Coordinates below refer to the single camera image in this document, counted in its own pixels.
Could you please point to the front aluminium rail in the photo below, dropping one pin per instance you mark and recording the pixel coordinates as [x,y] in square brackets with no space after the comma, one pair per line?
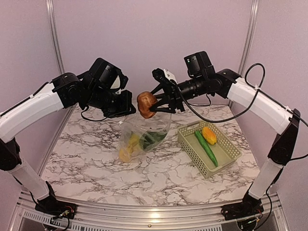
[92,216]

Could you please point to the left aluminium frame post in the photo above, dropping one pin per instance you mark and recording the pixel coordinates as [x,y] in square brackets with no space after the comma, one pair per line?
[54,35]

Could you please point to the right aluminium frame post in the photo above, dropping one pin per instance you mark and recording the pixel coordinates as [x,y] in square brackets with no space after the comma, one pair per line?
[249,36]

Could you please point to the aluminium frame post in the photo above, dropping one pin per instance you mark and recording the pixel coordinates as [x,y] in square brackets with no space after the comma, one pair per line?
[54,35]
[249,36]

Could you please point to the green white bok choy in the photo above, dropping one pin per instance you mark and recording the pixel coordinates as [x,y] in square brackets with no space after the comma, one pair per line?
[151,139]

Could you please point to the clear zip top bag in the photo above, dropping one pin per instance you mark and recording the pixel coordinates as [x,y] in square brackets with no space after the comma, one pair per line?
[140,135]

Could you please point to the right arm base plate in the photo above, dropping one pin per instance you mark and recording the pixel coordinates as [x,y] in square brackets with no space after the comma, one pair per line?
[240,210]

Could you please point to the brown bread bun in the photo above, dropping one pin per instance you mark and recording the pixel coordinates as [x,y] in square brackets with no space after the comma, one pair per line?
[145,101]

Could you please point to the beige perforated plastic basket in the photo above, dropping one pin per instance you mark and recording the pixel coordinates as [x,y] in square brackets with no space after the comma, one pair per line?
[209,159]

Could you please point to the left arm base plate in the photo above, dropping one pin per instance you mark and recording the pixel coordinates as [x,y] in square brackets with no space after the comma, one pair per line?
[57,209]

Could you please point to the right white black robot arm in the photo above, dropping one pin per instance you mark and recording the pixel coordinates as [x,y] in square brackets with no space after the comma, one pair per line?
[230,85]

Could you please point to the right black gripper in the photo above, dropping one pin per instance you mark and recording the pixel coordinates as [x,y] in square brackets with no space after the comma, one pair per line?
[173,99]

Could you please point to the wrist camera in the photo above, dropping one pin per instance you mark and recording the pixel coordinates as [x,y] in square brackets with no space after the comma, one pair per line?
[163,76]
[106,76]

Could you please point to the yellow lemon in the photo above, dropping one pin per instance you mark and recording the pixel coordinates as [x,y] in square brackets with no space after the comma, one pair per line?
[134,140]
[126,154]

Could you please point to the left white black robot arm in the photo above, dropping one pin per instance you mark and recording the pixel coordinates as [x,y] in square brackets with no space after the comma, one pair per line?
[103,91]

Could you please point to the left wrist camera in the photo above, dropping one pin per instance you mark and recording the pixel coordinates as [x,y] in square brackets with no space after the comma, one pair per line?
[106,76]

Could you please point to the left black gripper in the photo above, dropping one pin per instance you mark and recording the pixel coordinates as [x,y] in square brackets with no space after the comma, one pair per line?
[126,105]

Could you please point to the green cucumber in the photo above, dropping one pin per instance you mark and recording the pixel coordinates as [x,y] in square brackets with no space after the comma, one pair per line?
[206,147]

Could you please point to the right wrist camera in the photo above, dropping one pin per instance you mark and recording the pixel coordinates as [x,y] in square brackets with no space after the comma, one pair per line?
[163,76]

